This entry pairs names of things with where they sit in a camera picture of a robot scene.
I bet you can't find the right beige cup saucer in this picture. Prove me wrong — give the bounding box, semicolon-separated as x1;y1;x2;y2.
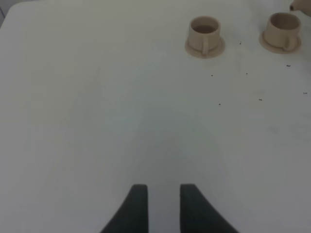
259;32;301;54

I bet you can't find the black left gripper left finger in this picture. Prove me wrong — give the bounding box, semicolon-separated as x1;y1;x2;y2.
101;184;148;233

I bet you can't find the right beige teacup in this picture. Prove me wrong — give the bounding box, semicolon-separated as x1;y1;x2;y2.
264;13;301;50

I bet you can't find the beige teacup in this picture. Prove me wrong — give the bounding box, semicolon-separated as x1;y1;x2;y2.
264;13;301;50
187;16;220;55

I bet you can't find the beige cup saucer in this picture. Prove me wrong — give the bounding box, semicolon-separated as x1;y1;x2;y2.
185;37;225;59
259;32;301;54

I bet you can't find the left beige cup saucer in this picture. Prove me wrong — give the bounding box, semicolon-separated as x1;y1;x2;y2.
185;37;225;59

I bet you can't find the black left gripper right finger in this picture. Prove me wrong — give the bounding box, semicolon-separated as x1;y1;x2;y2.
179;184;238;233

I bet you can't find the beige ceramic teapot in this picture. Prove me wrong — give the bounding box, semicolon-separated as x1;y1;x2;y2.
290;0;311;17

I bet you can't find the left beige teacup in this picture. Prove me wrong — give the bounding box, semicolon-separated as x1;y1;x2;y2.
187;16;220;55

